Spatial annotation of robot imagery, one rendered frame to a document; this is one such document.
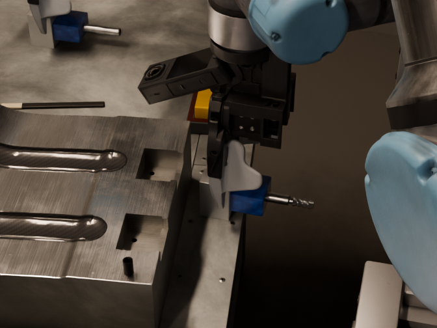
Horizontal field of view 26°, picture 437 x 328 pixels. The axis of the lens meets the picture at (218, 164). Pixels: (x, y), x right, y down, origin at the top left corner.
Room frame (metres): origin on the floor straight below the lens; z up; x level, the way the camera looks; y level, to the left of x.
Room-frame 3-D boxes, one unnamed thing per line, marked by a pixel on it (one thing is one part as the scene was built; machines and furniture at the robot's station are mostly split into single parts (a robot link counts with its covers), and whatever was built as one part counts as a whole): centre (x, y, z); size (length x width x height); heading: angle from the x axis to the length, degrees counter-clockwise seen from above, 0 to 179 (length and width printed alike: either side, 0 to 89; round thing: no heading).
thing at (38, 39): (1.18, 0.21, 0.83); 0.13 x 0.05 x 0.05; 77
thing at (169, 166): (0.80, 0.07, 0.87); 0.05 x 0.05 x 0.04; 83
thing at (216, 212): (0.82, -0.05, 0.83); 0.13 x 0.05 x 0.05; 75
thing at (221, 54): (0.82, -0.03, 0.99); 0.09 x 0.08 x 0.12; 75
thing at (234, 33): (0.83, -0.03, 1.07); 0.08 x 0.08 x 0.05
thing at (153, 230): (0.69, 0.08, 0.87); 0.05 x 0.05 x 0.04; 83
